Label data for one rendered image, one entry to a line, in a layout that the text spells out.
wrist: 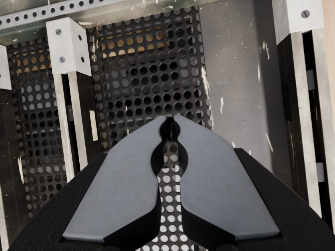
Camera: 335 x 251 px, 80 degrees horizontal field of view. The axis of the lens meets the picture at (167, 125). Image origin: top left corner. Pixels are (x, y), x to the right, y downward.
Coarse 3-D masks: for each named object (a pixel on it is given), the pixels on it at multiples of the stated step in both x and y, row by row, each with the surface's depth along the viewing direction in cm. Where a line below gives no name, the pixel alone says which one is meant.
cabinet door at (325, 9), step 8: (328, 0) 43; (328, 8) 43; (328, 16) 43; (328, 24) 43; (328, 32) 43; (328, 40) 43; (328, 48) 43; (328, 56) 43; (328, 64) 43; (328, 72) 43
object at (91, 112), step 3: (90, 111) 52; (93, 111) 53; (90, 114) 52; (93, 114) 53; (90, 117) 51; (93, 117) 53; (93, 120) 53; (93, 123) 53; (93, 126) 52; (93, 129) 52; (96, 129) 54; (93, 132) 52; (96, 132) 54; (93, 135) 52; (96, 135) 53; (93, 138) 52; (96, 138) 53
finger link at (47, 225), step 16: (96, 160) 9; (80, 176) 8; (64, 192) 7; (80, 192) 7; (48, 208) 7; (64, 208) 7; (32, 224) 6; (48, 224) 6; (64, 224) 6; (16, 240) 6; (32, 240) 6; (48, 240) 6; (64, 240) 6
